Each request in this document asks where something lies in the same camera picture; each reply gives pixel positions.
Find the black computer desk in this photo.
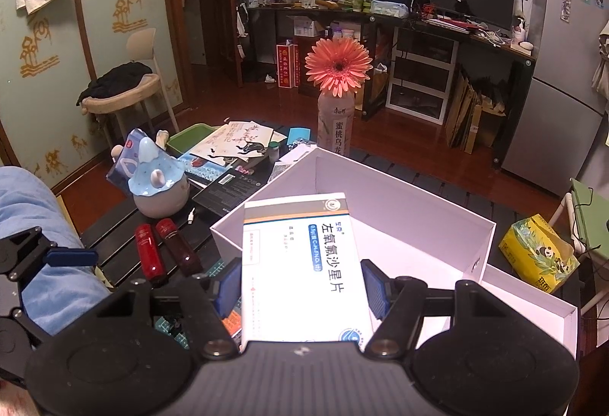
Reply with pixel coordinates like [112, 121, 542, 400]
[235, 2, 534, 169]

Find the black clothing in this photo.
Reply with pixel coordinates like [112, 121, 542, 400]
[77, 61, 153, 107]

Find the yellow tissue pack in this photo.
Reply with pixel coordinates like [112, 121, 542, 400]
[499, 215, 581, 298]

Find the white drawer unit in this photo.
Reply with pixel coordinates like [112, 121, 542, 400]
[384, 27, 460, 126]

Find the clear plastic box orange label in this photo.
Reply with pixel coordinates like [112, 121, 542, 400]
[223, 309, 243, 346]

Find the flattened cardboard stack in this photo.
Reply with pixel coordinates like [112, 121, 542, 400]
[445, 64, 507, 155]

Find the wet wipes pack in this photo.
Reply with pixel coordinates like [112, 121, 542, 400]
[370, 0, 410, 18]

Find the white cardboard storage box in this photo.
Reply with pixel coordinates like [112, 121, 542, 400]
[210, 147, 498, 352]

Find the white cardboard box lid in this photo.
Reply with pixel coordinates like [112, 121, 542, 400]
[478, 264, 580, 416]

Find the plum blossom painting card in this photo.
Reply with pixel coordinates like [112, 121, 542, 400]
[190, 121, 274, 169]

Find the green tray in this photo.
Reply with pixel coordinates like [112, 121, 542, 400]
[166, 123, 222, 156]

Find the red carton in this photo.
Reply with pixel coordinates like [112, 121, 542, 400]
[276, 42, 301, 88]

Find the pink gerbera flower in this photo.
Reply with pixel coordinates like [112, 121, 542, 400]
[304, 39, 373, 94]

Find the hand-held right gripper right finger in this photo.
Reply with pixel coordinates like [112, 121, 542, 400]
[360, 259, 505, 359]

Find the white blue medicine box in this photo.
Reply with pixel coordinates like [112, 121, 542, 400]
[240, 193, 376, 350]

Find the tea bottle vase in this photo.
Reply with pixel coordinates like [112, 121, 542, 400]
[316, 90, 355, 157]

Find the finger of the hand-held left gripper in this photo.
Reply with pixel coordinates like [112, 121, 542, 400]
[0, 228, 99, 282]
[0, 285, 49, 390]

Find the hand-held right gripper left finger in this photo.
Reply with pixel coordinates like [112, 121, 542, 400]
[97, 257, 243, 360]

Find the blue pouch with red label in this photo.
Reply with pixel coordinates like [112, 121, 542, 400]
[107, 128, 158, 195]

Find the small green side table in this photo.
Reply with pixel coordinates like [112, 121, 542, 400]
[547, 178, 609, 317]

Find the beige chair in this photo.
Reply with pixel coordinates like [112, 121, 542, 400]
[78, 28, 184, 145]

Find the bright red cosmetic bottle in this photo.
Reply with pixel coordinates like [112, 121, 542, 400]
[134, 223, 167, 286]

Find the black flat box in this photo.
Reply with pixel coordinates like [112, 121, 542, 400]
[190, 166, 265, 222]

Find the silver refrigerator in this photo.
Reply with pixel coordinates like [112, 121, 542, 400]
[499, 0, 609, 198]

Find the blue picture card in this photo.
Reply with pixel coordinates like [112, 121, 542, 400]
[181, 154, 234, 183]

